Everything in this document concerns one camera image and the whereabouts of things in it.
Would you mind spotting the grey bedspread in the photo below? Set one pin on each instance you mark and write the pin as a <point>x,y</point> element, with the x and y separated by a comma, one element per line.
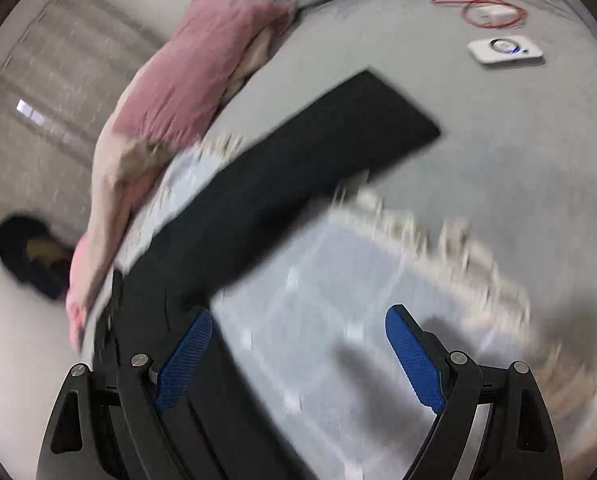
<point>478,160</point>

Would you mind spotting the light blue checked fringed blanket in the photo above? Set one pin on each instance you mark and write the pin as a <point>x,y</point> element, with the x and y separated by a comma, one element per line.
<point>328,285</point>

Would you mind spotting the black pants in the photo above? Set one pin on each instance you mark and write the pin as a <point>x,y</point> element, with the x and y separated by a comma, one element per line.
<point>278,160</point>

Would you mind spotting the pink and beige duvet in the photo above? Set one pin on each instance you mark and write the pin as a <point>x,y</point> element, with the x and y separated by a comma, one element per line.
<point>188,70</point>

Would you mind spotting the white charger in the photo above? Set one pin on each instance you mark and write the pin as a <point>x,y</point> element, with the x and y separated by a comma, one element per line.
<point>489,14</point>

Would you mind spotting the grey dotted curtain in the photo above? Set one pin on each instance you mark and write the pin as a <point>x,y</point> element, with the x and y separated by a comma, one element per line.
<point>53,85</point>

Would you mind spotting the dark clothes pile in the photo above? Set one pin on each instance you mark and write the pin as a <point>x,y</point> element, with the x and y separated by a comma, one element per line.
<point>18,240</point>

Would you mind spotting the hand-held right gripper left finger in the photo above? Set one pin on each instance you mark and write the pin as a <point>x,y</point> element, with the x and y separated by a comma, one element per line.
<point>183,355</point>

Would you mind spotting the white flat device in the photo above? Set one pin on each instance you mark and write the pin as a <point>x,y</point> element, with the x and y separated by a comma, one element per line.
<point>503,55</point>

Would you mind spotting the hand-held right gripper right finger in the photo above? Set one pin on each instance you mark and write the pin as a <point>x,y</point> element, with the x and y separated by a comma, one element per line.
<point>413,355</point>

